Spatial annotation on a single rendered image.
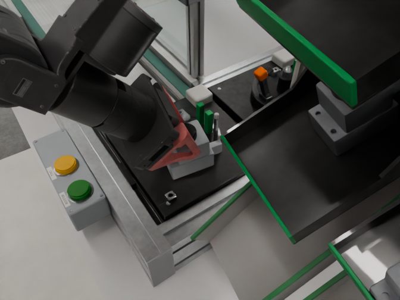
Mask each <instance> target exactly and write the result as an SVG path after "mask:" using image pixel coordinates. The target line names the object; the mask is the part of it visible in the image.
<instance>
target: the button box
mask: <svg viewBox="0 0 400 300"><path fill-rule="evenodd" d="M33 145H34V147H35V149H36V151H37V153H38V155H39V158H40V160H41V162H42V164H43V166H44V168H45V170H46V172H47V174H48V176H49V178H50V180H51V182H52V184H53V185H54V188H55V190H56V191H57V194H58V196H59V198H60V200H61V202H62V204H63V206H64V208H65V210H66V212H67V214H68V216H69V218H70V220H71V222H72V224H73V226H74V227H75V229H76V230H77V231H81V230H82V229H84V228H86V227H88V226H90V225H92V224H93V223H96V222H97V221H99V220H101V219H103V218H105V217H107V216H109V215H111V214H112V211H111V208H110V205H109V203H108V200H107V197H106V195H105V194H104V191H103V190H102V188H101V187H100V185H99V183H98V182H97V180H96V179H95V176H94V175H93V173H92V172H91V170H90V168H89V167H88V165H87V164H86V161H85V160H84V158H83V157H82V155H81V153H80V152H79V150H78V149H77V147H76V145H75V144H74V142H73V140H72V138H71V137H70V135H69V134H68V132H67V130H66V129H61V130H59V131H57V132H54V133H51V134H50V135H47V136H44V137H42V138H40V139H37V140H34V141H33ZM65 155H71V156H72V157H74V158H75V159H76V162H77V167H76V169H75V170H74V171H72V172H71V173H68V174H59V173H57V172H56V171H55V169H54V163H55V161H56V160H57V159H58V158H59V157H62V156H65ZM76 180H86V181H88V182H89V184H90V186H91V189H92V190H91V193H90V195H89V196H88V197H87V198H85V199H83V200H81V201H74V200H72V199H71V198H70V197H69V195H68V193H67V189H68V187H69V185H70V184H71V183H73V182H74V181H76Z"/></svg>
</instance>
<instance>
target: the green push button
mask: <svg viewBox="0 0 400 300"><path fill-rule="evenodd" d="M91 190H92V189H91V186H90V184H89V182H88V181H86V180H76V181H74V182H73V183H71V184H70V185H69V187H68V189H67V193H68V195H69V197H70V198H71V199H72V200H74V201H81V200H83V199H85V198H87V197H88V196H89V195H90V193H91Z"/></svg>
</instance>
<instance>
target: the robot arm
mask: <svg viewBox="0 0 400 300"><path fill-rule="evenodd" d="M162 29H163V28H162V27H161V26H160V25H159V23H158V22H156V21H155V19H154V18H153V17H151V16H150V15H148V14H147V13H146V12H144V10H143V9H141V8H140V7H139V6H137V3H135V2H133V1H132V0H75V1H74V2H73V3H72V5H71V6H70V7H69V9H68V10H67V11H66V12H65V14H63V16H61V15H58V17H57V18H56V20H55V21H54V23H53V24H52V26H51V27H50V29H49V30H48V32H47V34H46V35H45V37H44V38H43V39H41V38H39V37H37V36H35V35H34V34H32V33H30V32H29V30H28V28H27V26H26V25H25V23H24V21H23V20H22V19H21V18H20V17H19V16H18V15H17V14H16V13H14V12H13V11H11V10H9V9H8V8H5V7H3V6H2V5H0V107H1V108H12V107H19V106H20V107H23V108H27V109H28V110H32V111H35V112H37V113H40V114H43V115H46V113H47V112H48V111H49V112H52V113H54V114H58V115H60V116H63V117H65V118H68V119H70V120H73V121H76V122H78V123H82V124H84V125H87V126H89V127H92V128H94V129H97V130H100V131H102V132H105V133H108V134H110V135H113V136H116V137H118V138H121V140H122V142H123V145H124V147H125V150H126V152H127V156H128V158H129V161H130V163H131V166H132V167H133V168H137V169H140V170H144V169H147V170H151V171H153V170H156V169H158V168H161V167H164V166H166V165H169V164H172V163H175V162H178V161H185V160H192V159H195V158H196V157H197V156H198V155H199V154H200V153H201V151H200V149H199V148H198V146H197V144H196V143H195V141H194V139H193V138H192V136H191V135H190V133H189V131H188V130H187V128H186V126H185V125H184V123H185V121H184V120H183V118H182V116H181V115H180V113H179V111H178V110H177V108H176V106H175V104H174V103H173V101H172V99H171V98H170V96H169V94H168V92H167V91H166V89H165V87H164V86H163V85H161V84H159V83H158V82H156V83H154V84H153V85H152V83H151V80H152V78H151V77H149V76H147V75H146V74H144V73H142V74H141V75H140V76H139V77H138V78H137V79H136V80H135V81H134V82H133V83H132V84H131V85H128V84H127V83H125V82H122V81H121V80H119V79H117V78H115V77H113V76H115V75H116V74H118V75H119V76H122V77H127V76H128V75H129V73H130V72H131V71H132V70H133V68H134V67H135V65H136V64H137V63H138V61H139V60H140V59H141V57H142V56H143V54H144V53H145V52H146V50H147V49H148V48H149V47H150V45H151V44H152V42H153V41H154V40H155V38H156V37H157V36H158V34H159V33H160V31H162ZM175 127H176V128H175ZM183 145H187V147H188V148H189V149H190V150H191V151H190V152H187V153H172V152H173V151H174V150H175V149H176V148H181V147H182V146H183Z"/></svg>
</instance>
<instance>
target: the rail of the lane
mask: <svg viewBox="0 0 400 300"><path fill-rule="evenodd" d="M51 114H52V115H53V117H54V119H55V121H56V122H57V124H58V125H59V127H60V129H66V130H67V132H68V134H69V135H70V137H71V138H72V140H73V142H74V144H75V145H76V147H77V149H78V150H79V152H80V153H81V155H82V157H83V158H84V160H85V161H86V164H87V165H88V167H89V168H90V170H91V172H92V173H93V175H94V176H95V179H96V180H97V182H98V183H99V185H100V187H101V188H102V190H103V191H104V194H105V195H106V197H107V200H108V203H109V205H110V208H111V211H112V214H111V216H112V218H113V219H114V221H115V223H116V225H117V226H118V228H119V229H120V231H121V233H122V235H123V236H124V238H125V240H126V242H127V243H128V245H129V246H130V249H131V250H132V252H133V253H134V255H135V257H136V259H137V260H138V262H139V264H140V266H141V267H142V269H143V270H144V272H145V274H146V276H147V277H148V279H149V281H150V282H151V284H152V286H153V287H156V286H157V285H158V284H160V283H161V282H163V281H165V280H166V279H168V278H169V277H171V276H172V275H174V274H175V268H174V259H173V250H172V247H171V246H170V244H169V243H168V241H167V240H166V238H165V237H164V235H163V234H162V232H161V230H160V229H159V228H158V226H157V225H156V223H155V222H154V220H153V219H152V217H151V216H150V215H149V213H148V212H147V210H146V208H145V207H144V206H143V204H142V203H141V201H140V199H139V198H138V196H137V195H136V194H135V192H134V190H135V189H137V186H136V182H135V181H134V179H133V177H132V176H131V175H130V173H129V172H128V171H127V169H126V168H125V166H124V165H123V163H122V162H121V163H119V164H117V165H118V166H117V165H116V164H115V162H114V161H113V159H112V158H111V156H110V155H109V153H108V152H107V150H106V149H105V147H104V146H103V144H102V143H101V141H100V140H99V139H98V137H97V135H96V134H95V132H94V131H93V130H92V128H91V127H89V126H87V125H84V124H82V123H78V122H76V121H73V120H70V119H68V118H65V117H63V116H60V115H58V114H54V113H52V112H51Z"/></svg>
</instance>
